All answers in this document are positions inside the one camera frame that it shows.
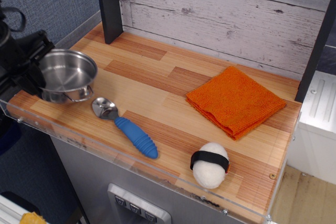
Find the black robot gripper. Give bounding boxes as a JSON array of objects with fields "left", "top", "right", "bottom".
[{"left": 1, "top": 29, "right": 55, "bottom": 98}]

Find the silver metal bowl with handles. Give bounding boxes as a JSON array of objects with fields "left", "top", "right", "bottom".
[{"left": 39, "top": 49, "right": 98, "bottom": 104}]

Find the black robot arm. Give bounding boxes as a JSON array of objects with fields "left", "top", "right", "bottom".
[{"left": 1, "top": 7, "right": 55, "bottom": 97}]

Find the clear acrylic table guard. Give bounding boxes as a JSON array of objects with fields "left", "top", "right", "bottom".
[{"left": 1, "top": 100, "right": 274, "bottom": 223}]

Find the yellow object bottom left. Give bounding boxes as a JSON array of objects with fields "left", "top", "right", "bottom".
[{"left": 19, "top": 212, "right": 47, "bottom": 224}]

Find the silver button control panel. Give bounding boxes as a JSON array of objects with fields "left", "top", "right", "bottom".
[{"left": 107, "top": 183, "right": 172, "bottom": 224}]

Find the white plush sushi toy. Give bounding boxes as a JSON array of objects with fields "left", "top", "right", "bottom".
[{"left": 190, "top": 142, "right": 230, "bottom": 189}]

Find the folded orange cloth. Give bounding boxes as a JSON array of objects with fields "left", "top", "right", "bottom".
[{"left": 186, "top": 66, "right": 286, "bottom": 140}]

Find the white box at right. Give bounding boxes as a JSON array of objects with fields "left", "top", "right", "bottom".
[{"left": 287, "top": 71, "right": 335, "bottom": 184}]

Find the black cable loop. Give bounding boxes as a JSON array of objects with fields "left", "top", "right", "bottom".
[{"left": 1, "top": 7, "right": 27, "bottom": 33}]

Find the spoon with blue handle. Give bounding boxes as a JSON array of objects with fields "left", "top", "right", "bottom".
[{"left": 92, "top": 97, "right": 159, "bottom": 159}]

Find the dark left frame post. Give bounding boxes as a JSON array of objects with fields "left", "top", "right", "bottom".
[{"left": 99, "top": 0, "right": 123, "bottom": 44}]

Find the dark frame post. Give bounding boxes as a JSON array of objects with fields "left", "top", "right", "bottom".
[
  {"left": 295, "top": 0, "right": 335, "bottom": 103},
  {"left": 99, "top": 0, "right": 123, "bottom": 44}
]

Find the dark right frame post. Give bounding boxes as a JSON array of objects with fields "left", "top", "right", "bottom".
[{"left": 295, "top": 0, "right": 335, "bottom": 103}]

